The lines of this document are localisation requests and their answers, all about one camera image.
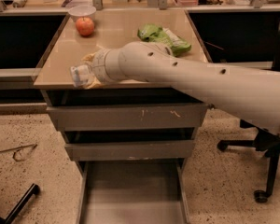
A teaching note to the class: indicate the black chair leg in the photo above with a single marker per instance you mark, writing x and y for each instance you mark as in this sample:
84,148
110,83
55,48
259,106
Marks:
33,190

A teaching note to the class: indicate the white bowl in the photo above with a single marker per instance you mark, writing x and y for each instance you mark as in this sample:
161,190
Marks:
84,11

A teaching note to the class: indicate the open bottom grey drawer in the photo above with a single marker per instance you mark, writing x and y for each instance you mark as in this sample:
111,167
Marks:
132,192

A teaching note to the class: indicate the grey drawer cabinet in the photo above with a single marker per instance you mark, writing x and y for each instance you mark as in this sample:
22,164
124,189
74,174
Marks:
114,29

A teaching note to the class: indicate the clear blue plastic bottle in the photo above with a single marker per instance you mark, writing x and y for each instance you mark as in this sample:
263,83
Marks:
82,75

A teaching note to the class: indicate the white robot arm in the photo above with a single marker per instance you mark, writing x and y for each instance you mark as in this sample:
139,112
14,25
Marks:
249,94

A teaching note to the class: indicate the green chip bag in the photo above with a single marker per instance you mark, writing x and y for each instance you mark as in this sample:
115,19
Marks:
158,34

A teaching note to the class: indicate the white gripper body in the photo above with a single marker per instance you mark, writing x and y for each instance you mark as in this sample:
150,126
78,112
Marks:
98,65

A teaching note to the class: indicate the middle grey drawer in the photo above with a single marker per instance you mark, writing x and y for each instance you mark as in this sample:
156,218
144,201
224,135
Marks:
122,151

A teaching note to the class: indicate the red apple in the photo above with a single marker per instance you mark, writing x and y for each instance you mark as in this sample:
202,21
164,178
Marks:
85,26

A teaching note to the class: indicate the black office chair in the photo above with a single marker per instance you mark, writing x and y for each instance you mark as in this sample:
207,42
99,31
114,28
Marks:
264,141

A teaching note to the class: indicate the top grey drawer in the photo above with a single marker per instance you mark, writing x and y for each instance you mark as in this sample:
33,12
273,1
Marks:
126,117

